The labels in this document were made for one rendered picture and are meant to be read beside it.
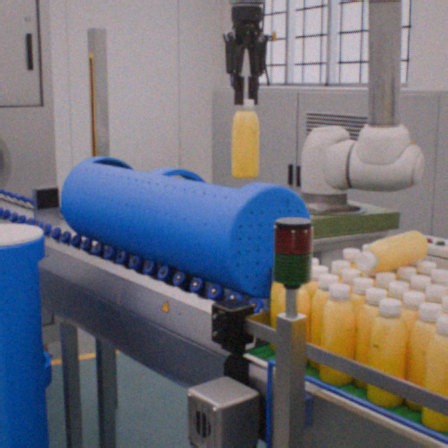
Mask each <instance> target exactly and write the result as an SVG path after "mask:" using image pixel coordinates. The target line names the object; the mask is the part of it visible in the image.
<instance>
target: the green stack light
mask: <svg viewBox="0 0 448 448"><path fill-rule="evenodd" d="M273 281H275V282H277V283H280V284H285V285H303V284H307V283H310V282H311V281H312V252H311V253H310V254H306V255H284V254H279V253H276V252H275V251H274V266H273Z"/></svg>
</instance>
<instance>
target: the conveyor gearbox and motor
mask: <svg viewBox="0 0 448 448"><path fill-rule="evenodd" d="M259 407H260V394H259V393H258V392H257V391H256V390H252V389H250V388H248V387H247V386H245V385H243V384H241V383H239V382H237V381H236V380H234V379H232V378H228V377H223V378H217V379H214V380H211V381H209V382H206V383H203V384H200V385H198V386H195V387H192V388H189V389H187V437H188V441H190V445H189V448H257V445H258V444H259V422H260V408H259Z"/></svg>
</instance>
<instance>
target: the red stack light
mask: <svg viewBox="0 0 448 448"><path fill-rule="evenodd" d="M312 244H313V228H312V227H311V229H308V230H301V231H289V230H282V229H278V228H276V226H274V251H275V252H276V253H279V254H284V255H306V254H310V253H311V252H312V250H313V248H312V247H313V245H312Z"/></svg>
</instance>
